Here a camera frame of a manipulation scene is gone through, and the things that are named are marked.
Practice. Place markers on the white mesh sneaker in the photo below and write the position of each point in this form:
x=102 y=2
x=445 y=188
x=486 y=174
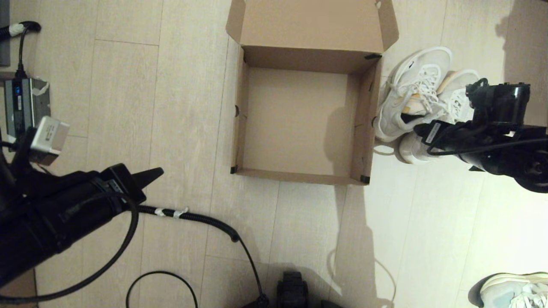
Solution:
x=421 y=60
x=411 y=152

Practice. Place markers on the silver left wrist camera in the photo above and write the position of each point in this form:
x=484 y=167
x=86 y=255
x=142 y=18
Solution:
x=49 y=137

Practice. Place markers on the grey power supply unit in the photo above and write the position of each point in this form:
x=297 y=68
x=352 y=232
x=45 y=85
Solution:
x=19 y=107

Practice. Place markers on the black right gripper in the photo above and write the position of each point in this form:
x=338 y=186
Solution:
x=449 y=137

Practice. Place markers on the white teal worn sneaker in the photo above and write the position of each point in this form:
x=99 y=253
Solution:
x=509 y=291

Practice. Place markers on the plain brown cardboard carton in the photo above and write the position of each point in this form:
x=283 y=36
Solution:
x=23 y=284

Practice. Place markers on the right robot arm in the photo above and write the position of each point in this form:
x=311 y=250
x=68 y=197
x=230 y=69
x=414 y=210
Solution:
x=513 y=162

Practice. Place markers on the brown cardboard shoe box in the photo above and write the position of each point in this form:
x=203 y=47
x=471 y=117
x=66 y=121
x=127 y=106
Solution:
x=299 y=124

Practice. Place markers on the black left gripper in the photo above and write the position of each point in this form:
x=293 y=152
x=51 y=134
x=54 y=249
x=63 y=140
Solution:
x=124 y=186

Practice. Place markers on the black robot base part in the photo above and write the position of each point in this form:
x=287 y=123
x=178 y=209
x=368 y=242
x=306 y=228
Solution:
x=292 y=291

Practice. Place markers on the dark grey panel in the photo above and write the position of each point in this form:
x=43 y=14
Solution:
x=4 y=34

